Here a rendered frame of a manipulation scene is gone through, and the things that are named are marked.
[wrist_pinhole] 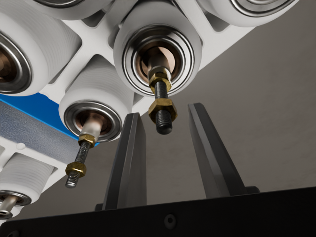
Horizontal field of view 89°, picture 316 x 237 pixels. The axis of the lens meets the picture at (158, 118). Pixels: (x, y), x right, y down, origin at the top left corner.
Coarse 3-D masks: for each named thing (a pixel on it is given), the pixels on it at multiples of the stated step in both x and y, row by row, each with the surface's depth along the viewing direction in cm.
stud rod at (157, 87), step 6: (156, 84) 13; (162, 84) 13; (156, 90) 12; (162, 90) 12; (156, 96) 12; (162, 96) 11; (156, 114) 10; (162, 114) 10; (168, 114) 10; (156, 120) 10; (162, 120) 10; (168, 120) 10; (156, 126) 10; (162, 126) 9; (168, 126) 9; (162, 132) 10; (168, 132) 10
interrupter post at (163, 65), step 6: (156, 54) 16; (150, 60) 16; (156, 60) 15; (162, 60) 15; (150, 66) 15; (156, 66) 14; (162, 66) 14; (168, 66) 15; (150, 72) 14; (156, 72) 14; (162, 72) 14; (168, 72) 14; (150, 78) 15
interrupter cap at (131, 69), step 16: (144, 32) 15; (160, 32) 15; (176, 32) 15; (128, 48) 16; (144, 48) 16; (160, 48) 16; (176, 48) 16; (192, 48) 16; (128, 64) 17; (144, 64) 17; (176, 64) 17; (192, 64) 17; (128, 80) 18; (144, 80) 18; (176, 80) 18
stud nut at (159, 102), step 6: (156, 102) 10; (162, 102) 10; (168, 102) 10; (150, 108) 11; (156, 108) 10; (162, 108) 10; (168, 108) 10; (174, 108) 11; (150, 114) 10; (174, 114) 11
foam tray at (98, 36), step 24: (120, 0) 19; (192, 0) 19; (72, 24) 20; (96, 24) 22; (120, 24) 30; (192, 24) 21; (216, 24) 24; (96, 48) 22; (216, 48) 23; (72, 72) 25; (48, 96) 27; (144, 96) 28
